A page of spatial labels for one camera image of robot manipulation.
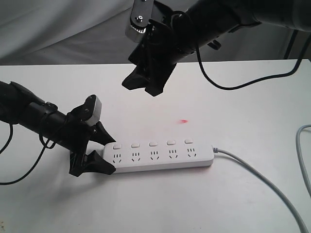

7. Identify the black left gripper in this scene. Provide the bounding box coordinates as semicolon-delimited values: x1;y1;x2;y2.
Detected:
54;106;116;177

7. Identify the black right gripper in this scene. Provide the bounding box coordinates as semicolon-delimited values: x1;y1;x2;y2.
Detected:
122;0;194;97

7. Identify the white five-outlet power strip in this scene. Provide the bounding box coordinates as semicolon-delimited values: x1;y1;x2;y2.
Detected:
103;138;214;174

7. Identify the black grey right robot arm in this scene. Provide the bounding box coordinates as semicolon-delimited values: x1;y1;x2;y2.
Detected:
122;0;311;96

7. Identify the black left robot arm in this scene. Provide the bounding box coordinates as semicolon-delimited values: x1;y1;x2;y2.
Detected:
0;82;116;177

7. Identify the grey backdrop cloth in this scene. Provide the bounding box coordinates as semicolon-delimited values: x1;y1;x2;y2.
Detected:
0;0;311;66

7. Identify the black tripod stand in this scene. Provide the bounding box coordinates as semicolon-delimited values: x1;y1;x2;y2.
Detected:
283;30;298;60

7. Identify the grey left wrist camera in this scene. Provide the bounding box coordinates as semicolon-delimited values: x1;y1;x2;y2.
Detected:
80;95;102;127

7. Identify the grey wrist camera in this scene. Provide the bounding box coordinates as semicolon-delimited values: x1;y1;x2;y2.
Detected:
125;0;154;43
80;95;102;127

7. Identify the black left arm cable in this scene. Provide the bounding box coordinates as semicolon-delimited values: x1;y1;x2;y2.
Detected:
0;121;58;186

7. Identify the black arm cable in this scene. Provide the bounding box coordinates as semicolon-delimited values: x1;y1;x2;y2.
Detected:
0;121;58;186
195;31;311;91

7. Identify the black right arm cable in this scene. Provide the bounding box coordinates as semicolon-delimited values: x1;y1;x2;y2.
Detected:
195;31;311;91

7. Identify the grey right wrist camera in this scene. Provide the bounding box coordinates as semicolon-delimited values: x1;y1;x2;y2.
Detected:
125;0;154;43

